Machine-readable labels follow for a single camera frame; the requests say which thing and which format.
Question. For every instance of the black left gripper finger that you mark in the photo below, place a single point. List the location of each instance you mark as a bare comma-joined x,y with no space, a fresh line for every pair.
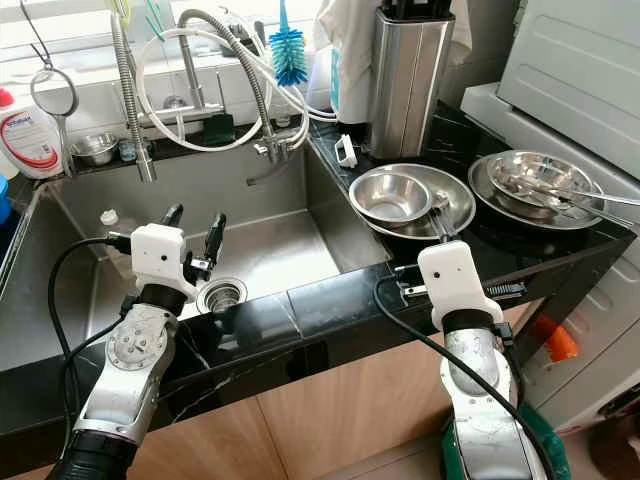
216,237
173,216

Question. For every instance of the steel fork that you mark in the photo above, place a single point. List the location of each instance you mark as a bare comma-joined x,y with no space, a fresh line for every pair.
436,225

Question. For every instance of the steel spoon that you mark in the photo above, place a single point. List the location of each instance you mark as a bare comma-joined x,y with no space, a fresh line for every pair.
446,208

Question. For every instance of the deep steel bowl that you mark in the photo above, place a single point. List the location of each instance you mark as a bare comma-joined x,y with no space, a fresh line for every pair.
390,198

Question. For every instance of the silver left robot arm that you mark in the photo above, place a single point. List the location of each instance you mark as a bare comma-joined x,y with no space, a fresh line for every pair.
125,380

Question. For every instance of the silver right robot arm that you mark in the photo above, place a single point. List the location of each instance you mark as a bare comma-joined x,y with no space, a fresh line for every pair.
485,400

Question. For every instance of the steel sink drain strainer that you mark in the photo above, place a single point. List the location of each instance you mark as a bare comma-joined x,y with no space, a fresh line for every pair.
225,295

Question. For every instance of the clear plastic bottle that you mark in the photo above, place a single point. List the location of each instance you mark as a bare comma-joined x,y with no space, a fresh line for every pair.
112,230

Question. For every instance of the stainless steel sink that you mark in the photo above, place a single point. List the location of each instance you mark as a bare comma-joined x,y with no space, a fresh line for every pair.
280,240

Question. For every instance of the orange plastic object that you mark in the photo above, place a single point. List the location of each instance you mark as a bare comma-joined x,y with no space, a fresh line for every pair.
560,342

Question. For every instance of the grey green scrubber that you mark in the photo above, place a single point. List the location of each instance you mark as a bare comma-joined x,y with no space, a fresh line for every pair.
128,151

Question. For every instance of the round steel plate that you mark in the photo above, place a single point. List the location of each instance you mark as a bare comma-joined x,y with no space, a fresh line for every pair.
495,200
410,173

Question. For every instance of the dark green scouring pad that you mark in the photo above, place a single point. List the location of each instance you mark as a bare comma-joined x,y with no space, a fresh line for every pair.
213,128

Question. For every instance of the small steel bowl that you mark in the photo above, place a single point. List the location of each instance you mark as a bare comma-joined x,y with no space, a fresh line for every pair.
93,150

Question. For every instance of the blue plastic bowl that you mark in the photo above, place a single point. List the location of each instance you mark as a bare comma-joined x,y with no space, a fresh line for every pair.
4,200

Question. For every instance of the wide steel bowl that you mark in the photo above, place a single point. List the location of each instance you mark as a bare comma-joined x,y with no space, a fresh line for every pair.
545,168

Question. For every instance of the steel tap with lever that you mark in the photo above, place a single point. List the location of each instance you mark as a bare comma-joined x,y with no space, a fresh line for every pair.
192,80

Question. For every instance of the steel gooseneck spring faucet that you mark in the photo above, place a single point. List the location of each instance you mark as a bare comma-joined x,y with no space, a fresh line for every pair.
258,85

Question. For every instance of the white soap bottle red pump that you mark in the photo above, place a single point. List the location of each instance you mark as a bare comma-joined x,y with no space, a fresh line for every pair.
30,145

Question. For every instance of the green plastic bag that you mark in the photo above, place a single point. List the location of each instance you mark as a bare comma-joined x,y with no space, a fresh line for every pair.
555,450

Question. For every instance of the round metal mesh strainer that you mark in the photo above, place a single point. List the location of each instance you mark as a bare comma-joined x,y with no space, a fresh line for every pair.
53,92

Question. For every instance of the white water filter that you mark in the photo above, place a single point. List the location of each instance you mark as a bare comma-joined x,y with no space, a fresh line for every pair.
345,95

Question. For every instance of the blue bottle brush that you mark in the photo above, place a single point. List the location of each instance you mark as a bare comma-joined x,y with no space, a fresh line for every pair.
288,55

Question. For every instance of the wooden cabinet front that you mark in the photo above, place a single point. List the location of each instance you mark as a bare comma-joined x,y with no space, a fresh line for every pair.
340,430

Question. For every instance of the stainless steel knife block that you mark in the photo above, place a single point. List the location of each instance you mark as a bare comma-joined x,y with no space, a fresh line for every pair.
408,90

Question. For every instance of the white washing machine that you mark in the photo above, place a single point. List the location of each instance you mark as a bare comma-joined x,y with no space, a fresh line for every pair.
570,60

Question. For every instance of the white towel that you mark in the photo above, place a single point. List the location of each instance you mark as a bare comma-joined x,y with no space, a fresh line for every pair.
350,30

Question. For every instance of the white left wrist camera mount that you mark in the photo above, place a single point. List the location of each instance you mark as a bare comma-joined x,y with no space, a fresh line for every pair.
158,255

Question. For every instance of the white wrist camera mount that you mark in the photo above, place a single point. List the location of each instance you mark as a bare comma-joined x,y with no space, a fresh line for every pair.
158,255
452,275

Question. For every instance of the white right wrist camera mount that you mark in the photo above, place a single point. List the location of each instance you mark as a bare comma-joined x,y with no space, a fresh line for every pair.
452,275

